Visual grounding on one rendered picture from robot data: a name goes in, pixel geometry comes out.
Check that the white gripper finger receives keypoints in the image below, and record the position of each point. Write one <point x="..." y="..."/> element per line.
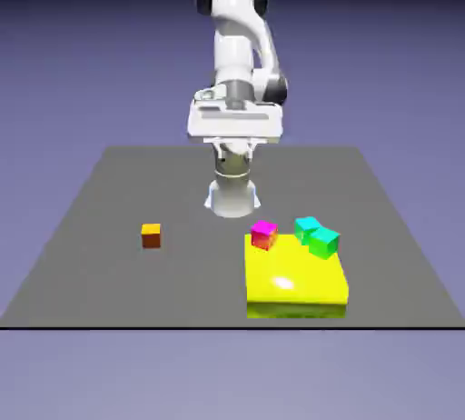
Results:
<point x="219" y="150"/>
<point x="251" y="151"/>

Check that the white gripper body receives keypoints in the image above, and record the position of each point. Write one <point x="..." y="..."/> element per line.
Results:
<point x="235" y="124"/>

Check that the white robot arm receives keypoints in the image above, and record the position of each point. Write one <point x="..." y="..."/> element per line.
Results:
<point x="232" y="56"/>

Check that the small magenta cube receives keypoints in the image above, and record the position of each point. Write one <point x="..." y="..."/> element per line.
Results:
<point x="264" y="235"/>

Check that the small cyan cube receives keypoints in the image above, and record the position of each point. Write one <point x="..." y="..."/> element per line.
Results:
<point x="306" y="228"/>

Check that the small orange cube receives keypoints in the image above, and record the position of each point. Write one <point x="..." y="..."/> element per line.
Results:
<point x="150" y="235"/>

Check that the small teal cube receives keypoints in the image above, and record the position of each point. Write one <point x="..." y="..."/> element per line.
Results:
<point x="324" y="243"/>

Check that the large yellow box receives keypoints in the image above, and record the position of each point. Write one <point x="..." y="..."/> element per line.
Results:
<point x="294" y="274"/>

